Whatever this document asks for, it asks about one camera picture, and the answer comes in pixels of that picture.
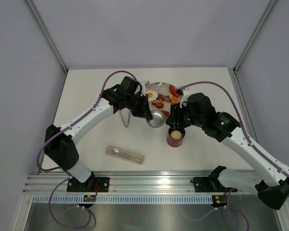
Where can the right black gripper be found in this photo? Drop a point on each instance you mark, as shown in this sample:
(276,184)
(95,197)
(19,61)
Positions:
(176,115)

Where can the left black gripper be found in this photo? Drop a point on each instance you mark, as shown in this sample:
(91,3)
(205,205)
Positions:
(144,111)

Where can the metal serving tongs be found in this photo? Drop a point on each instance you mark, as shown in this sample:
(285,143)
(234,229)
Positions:
(125,115)

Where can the silver tin lid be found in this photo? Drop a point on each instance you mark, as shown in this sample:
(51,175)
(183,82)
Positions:
(157,120)

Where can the beige steamed bun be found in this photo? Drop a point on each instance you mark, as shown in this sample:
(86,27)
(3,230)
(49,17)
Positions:
(176,135)

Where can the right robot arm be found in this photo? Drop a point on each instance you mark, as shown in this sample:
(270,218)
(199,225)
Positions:
(272,183)

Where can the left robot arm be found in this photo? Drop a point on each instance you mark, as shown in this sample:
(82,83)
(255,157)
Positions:
(60,142)

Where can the toy fried egg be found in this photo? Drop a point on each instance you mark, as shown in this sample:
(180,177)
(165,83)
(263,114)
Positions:
(152,95)

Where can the orange red chicken wing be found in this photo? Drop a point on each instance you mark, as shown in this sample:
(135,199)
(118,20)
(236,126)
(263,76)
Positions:
(158,105)

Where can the orange chicken drumstick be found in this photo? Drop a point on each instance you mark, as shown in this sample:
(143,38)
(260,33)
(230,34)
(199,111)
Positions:
(175,100)

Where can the bacon wrapped roll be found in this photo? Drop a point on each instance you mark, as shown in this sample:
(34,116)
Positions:
(162,97)

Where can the speckled ceramic plate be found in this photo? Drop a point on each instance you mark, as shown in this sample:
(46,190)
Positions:
(161,88)

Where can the red sausage bottom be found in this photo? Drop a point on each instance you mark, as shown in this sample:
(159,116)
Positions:
(166,113)

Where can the red sausage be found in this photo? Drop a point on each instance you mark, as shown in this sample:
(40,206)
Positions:
(173,91)
(166,113)

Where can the red sausage top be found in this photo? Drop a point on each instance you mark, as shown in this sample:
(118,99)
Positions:
(173,91)

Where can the red tin can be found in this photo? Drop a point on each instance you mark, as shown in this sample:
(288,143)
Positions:
(175,143)

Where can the metal spoon in case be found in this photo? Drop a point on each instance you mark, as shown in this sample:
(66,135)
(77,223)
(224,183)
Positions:
(116,152)

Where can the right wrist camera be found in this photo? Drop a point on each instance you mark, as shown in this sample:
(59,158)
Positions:
(197,101)

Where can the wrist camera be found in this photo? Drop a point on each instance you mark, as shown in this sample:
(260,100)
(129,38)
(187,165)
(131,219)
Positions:
(197,101)
(133,86)

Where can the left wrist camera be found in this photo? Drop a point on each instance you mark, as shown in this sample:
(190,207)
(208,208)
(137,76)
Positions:
(133,86)

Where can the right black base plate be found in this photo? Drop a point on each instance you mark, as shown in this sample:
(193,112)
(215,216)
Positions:
(206,185)

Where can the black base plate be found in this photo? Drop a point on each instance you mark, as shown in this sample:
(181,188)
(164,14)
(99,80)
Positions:
(206,185)
(98,184)

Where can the aluminium mounting rail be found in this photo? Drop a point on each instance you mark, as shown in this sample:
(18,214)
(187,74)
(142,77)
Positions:
(124,182)

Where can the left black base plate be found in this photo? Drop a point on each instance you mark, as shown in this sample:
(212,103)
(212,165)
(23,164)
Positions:
(98,184)

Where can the white slotted cable duct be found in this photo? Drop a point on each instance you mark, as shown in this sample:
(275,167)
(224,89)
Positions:
(125,199)

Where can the right aluminium frame post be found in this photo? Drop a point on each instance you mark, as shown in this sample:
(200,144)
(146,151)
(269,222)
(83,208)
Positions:
(255,34)

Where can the aluminium frame post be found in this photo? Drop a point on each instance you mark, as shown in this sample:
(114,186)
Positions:
(45,32)
(255,34)

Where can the left aluminium frame post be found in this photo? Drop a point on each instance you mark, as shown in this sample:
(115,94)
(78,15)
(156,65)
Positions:
(45,32)

